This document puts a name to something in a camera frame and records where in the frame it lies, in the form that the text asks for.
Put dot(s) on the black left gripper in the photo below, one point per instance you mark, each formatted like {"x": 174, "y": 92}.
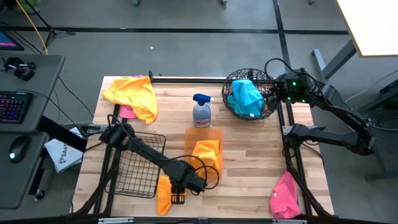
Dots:
{"x": 189, "y": 184}

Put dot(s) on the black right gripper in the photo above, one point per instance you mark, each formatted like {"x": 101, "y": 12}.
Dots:
{"x": 276, "y": 91}

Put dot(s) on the pink microfiber towel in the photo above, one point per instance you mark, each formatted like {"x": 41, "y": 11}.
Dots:
{"x": 127, "y": 112}
{"x": 284, "y": 199}

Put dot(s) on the large yellow microfiber towel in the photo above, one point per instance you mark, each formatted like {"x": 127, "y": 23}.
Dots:
{"x": 136, "y": 93}

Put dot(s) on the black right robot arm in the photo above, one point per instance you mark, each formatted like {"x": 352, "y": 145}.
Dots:
{"x": 335, "y": 102}

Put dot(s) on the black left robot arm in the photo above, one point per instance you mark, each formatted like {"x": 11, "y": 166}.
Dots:
{"x": 149, "y": 154}

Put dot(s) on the black round woven basket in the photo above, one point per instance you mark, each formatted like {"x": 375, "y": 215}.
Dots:
{"x": 245, "y": 74}

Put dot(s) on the grey table leg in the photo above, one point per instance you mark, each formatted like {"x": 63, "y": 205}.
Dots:
{"x": 317, "y": 59}

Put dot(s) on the translucent orange plastic bin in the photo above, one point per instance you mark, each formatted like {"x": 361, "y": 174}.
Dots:
{"x": 202, "y": 133}

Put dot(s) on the spray bottle with blue trigger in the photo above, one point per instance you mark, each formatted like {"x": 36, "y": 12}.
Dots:
{"x": 201, "y": 113}

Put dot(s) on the chair caster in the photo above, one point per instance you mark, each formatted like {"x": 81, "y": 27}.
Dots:
{"x": 224, "y": 2}
{"x": 136, "y": 2}
{"x": 311, "y": 2}

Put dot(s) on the white table top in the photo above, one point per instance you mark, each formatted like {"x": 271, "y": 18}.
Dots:
{"x": 370, "y": 25}

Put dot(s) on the dark grey workbench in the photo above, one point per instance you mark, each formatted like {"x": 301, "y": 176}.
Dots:
{"x": 387, "y": 161}

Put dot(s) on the black desk support beam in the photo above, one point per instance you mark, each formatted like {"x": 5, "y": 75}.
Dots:
{"x": 62, "y": 133}

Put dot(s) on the black round knob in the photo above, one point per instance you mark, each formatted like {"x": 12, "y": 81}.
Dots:
{"x": 39, "y": 194}

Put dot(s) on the grey desk top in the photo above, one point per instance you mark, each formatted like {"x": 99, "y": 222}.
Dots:
{"x": 15, "y": 186}
{"x": 37, "y": 84}

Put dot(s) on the black computer mouse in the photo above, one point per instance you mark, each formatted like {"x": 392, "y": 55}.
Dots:
{"x": 18, "y": 149}

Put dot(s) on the backlit black keyboard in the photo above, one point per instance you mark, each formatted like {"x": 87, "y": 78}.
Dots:
{"x": 14, "y": 107}

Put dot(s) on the black tripod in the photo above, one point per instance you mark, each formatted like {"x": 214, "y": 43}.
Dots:
{"x": 53, "y": 32}

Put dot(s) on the computer monitor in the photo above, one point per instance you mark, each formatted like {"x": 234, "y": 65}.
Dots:
{"x": 7, "y": 42}

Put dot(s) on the green object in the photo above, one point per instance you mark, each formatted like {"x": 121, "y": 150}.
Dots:
{"x": 29, "y": 4}

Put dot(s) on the silver metal bracket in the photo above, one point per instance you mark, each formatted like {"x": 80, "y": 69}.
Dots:
{"x": 115, "y": 220}
{"x": 289, "y": 221}

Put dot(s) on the black aluminium table frame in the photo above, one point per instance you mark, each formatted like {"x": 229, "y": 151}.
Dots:
{"x": 186, "y": 80}

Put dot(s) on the black clamp mount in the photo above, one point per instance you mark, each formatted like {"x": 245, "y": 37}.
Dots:
{"x": 23, "y": 73}

